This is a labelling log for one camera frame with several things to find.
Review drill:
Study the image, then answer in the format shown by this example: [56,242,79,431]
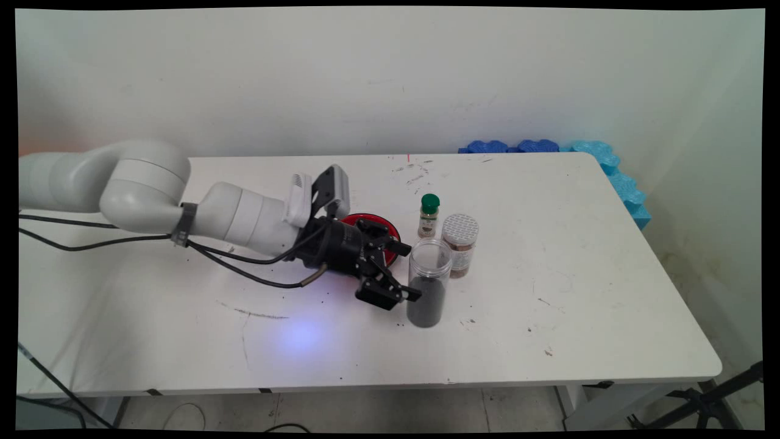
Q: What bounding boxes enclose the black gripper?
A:
[297,218,422,312]

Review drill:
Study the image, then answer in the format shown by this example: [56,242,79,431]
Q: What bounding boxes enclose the clear plastic jar black seeds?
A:
[406,238,453,329]

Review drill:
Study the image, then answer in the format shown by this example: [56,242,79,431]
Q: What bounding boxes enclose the red bowl black rim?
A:
[339,213,402,269]

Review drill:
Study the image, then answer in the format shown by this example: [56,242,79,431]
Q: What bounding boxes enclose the green cap spice bottle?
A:
[417,194,441,240]

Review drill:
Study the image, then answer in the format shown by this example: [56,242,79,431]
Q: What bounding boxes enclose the foil sealed brown spice jar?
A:
[438,213,480,279]

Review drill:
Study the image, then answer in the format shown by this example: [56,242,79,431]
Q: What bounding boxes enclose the light blue foam mat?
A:
[561,140,651,231]

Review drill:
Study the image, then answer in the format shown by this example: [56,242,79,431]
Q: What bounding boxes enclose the white table leg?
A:
[555,383,701,431]

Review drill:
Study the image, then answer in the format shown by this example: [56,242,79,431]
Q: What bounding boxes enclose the black tripod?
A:
[628,361,764,430]

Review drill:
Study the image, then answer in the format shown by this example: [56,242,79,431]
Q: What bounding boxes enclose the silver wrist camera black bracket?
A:
[312,165,352,220]

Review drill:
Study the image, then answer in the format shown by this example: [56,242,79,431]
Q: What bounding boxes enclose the black camera cable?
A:
[18,212,339,265]

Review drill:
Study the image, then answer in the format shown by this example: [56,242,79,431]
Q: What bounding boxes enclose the grey velcro strap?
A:
[171,202,197,248]

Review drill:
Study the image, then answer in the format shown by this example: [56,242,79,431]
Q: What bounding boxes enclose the thin grey looped cable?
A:
[163,402,207,430]

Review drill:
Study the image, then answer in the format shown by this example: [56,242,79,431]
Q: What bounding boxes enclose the thick black floor cable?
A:
[17,343,115,429]

